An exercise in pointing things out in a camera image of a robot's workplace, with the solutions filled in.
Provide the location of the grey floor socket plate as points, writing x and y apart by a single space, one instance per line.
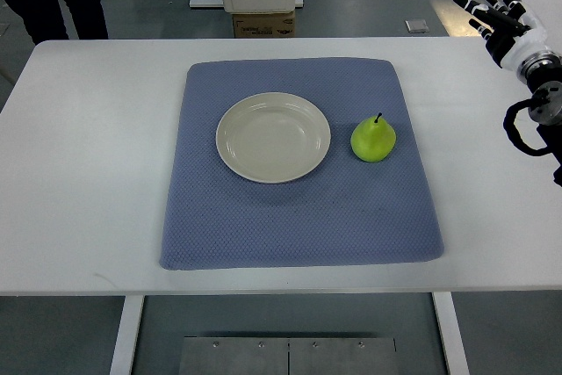
416 26

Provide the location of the green pear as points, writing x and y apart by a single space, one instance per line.
373 139

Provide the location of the left white table leg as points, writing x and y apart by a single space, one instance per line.
127 336

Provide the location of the white table leg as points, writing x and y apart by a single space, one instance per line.
127 336
451 339

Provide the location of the grey metal base plate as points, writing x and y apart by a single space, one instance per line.
288 355

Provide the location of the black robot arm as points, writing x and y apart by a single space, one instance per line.
541 72

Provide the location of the cream round plate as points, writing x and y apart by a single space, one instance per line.
273 137

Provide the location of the brown cardboard box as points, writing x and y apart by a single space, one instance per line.
264 25

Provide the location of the blue textured mat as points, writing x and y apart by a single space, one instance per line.
345 212

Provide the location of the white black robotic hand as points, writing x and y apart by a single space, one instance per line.
512 32

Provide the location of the right white table leg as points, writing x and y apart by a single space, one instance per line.
451 339

